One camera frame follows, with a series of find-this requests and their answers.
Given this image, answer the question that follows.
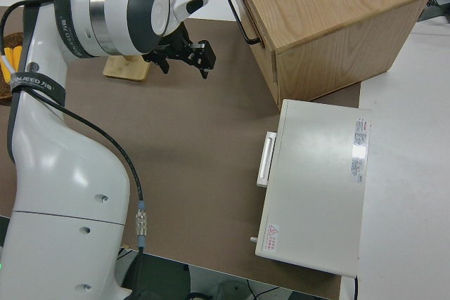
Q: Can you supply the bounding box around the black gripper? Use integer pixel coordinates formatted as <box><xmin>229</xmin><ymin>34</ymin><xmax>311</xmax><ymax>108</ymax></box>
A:
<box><xmin>141</xmin><ymin>40</ymin><xmax>217</xmax><ymax>80</ymax></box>

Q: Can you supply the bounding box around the light wooden drawer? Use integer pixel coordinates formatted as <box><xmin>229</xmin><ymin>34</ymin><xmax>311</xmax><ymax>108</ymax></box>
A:
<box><xmin>229</xmin><ymin>0</ymin><xmax>282</xmax><ymax>104</ymax></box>

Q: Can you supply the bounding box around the dark arm mounting base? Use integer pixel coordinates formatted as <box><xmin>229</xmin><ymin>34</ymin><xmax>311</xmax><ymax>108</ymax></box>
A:
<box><xmin>119</xmin><ymin>247</ymin><xmax>193</xmax><ymax>300</ymax></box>

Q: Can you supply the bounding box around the wooden drawer cabinet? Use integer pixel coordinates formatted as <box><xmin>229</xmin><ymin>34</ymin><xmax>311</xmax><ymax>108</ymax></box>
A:
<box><xmin>228</xmin><ymin>0</ymin><xmax>432</xmax><ymax>103</ymax></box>

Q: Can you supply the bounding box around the wooden mug tree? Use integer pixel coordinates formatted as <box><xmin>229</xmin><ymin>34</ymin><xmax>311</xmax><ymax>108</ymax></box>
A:
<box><xmin>103</xmin><ymin>54</ymin><xmax>151</xmax><ymax>83</ymax></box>

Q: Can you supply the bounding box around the large brown table mat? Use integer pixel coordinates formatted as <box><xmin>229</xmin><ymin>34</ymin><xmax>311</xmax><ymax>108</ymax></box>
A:
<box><xmin>0</xmin><ymin>6</ymin><xmax>362</xmax><ymax>300</ymax></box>

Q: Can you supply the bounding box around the brown wicker basket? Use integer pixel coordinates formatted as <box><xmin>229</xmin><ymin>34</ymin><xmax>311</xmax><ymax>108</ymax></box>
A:
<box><xmin>0</xmin><ymin>32</ymin><xmax>23</xmax><ymax>101</ymax></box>

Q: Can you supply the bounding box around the white toaster oven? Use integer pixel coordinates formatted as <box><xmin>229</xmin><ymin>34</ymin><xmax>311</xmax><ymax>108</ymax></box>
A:
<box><xmin>249</xmin><ymin>98</ymin><xmax>373</xmax><ymax>278</ymax></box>

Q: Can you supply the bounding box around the dark mesh panel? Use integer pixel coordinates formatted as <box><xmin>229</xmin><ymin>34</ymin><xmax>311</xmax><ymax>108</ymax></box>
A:
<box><xmin>418</xmin><ymin>0</ymin><xmax>450</xmax><ymax>23</ymax></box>

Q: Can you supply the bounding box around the black metal drawer handle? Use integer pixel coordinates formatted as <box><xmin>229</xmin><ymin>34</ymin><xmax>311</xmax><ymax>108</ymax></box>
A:
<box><xmin>226</xmin><ymin>0</ymin><xmax>262</xmax><ymax>45</ymax></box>

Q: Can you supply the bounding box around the black velcro strap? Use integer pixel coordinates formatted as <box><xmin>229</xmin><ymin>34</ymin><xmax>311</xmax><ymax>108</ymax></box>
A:
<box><xmin>8</xmin><ymin>72</ymin><xmax>68</xmax><ymax>106</ymax></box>
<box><xmin>52</xmin><ymin>0</ymin><xmax>93</xmax><ymax>59</ymax></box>

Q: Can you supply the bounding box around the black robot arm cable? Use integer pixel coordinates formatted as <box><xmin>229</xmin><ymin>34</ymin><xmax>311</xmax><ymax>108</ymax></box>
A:
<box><xmin>0</xmin><ymin>0</ymin><xmax>148</xmax><ymax>255</ymax></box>

